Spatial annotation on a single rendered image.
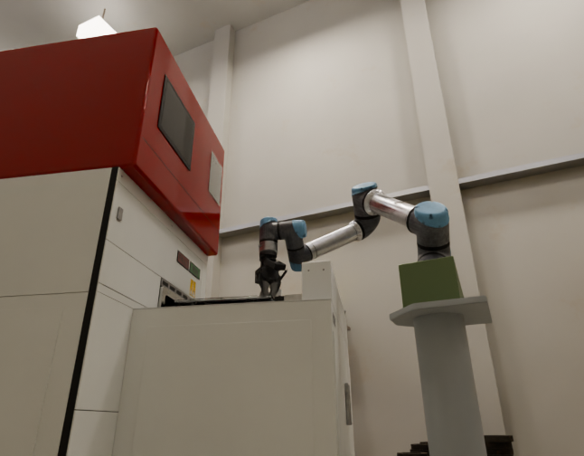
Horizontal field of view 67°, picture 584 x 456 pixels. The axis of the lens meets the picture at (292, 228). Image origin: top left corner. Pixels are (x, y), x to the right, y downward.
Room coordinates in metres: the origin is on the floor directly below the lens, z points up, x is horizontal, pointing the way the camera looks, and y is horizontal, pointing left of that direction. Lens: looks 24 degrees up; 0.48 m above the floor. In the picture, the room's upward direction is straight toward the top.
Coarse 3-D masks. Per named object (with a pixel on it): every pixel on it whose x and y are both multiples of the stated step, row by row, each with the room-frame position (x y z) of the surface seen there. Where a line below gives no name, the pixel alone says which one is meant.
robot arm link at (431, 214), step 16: (352, 192) 1.70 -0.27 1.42; (368, 192) 1.65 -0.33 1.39; (368, 208) 1.67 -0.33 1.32; (384, 208) 1.58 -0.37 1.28; (400, 208) 1.51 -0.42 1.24; (416, 208) 1.41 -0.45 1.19; (432, 208) 1.40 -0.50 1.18; (416, 224) 1.44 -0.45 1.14; (432, 224) 1.39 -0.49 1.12; (448, 224) 1.42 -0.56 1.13; (432, 240) 1.44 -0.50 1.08; (448, 240) 1.46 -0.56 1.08
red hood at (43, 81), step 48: (48, 48) 1.23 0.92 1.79; (96, 48) 1.20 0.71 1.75; (144, 48) 1.17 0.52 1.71; (0, 96) 1.25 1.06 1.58; (48, 96) 1.22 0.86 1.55; (96, 96) 1.19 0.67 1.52; (144, 96) 1.16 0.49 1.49; (192, 96) 1.50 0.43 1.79; (0, 144) 1.24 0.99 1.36; (48, 144) 1.21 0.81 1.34; (96, 144) 1.18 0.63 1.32; (144, 144) 1.19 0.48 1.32; (192, 144) 1.54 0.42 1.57; (192, 192) 1.60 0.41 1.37; (192, 240) 1.76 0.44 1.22
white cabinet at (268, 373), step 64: (192, 320) 1.33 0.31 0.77; (256, 320) 1.30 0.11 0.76; (320, 320) 1.27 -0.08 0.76; (128, 384) 1.36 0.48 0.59; (192, 384) 1.33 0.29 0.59; (256, 384) 1.29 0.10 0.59; (320, 384) 1.27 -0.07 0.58; (128, 448) 1.36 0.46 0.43; (192, 448) 1.32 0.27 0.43; (256, 448) 1.29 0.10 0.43; (320, 448) 1.27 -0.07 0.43
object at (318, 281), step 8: (304, 264) 1.33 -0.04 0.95; (312, 264) 1.33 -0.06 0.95; (320, 264) 1.33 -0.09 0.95; (328, 264) 1.32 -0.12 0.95; (304, 272) 1.33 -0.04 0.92; (312, 272) 1.33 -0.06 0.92; (320, 272) 1.33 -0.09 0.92; (328, 272) 1.32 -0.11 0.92; (304, 280) 1.33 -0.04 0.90; (312, 280) 1.33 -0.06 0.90; (320, 280) 1.33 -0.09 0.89; (328, 280) 1.32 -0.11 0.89; (304, 288) 1.33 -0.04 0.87; (312, 288) 1.33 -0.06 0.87; (320, 288) 1.33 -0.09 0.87; (328, 288) 1.32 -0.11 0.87; (336, 288) 1.56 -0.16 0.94; (304, 296) 1.33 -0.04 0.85; (312, 296) 1.33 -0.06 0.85; (320, 296) 1.33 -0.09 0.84; (328, 296) 1.32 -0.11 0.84; (336, 296) 1.54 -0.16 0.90; (336, 304) 1.51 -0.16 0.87; (336, 312) 1.49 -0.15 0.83
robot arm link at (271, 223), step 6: (264, 222) 1.63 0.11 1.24; (270, 222) 1.62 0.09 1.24; (276, 222) 1.63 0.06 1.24; (264, 228) 1.62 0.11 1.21; (270, 228) 1.62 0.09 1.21; (276, 228) 1.61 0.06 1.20; (264, 234) 1.62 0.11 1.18; (270, 234) 1.62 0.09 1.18; (276, 234) 1.63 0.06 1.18; (264, 240) 1.62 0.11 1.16; (270, 240) 1.62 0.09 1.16; (276, 240) 1.64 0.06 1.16
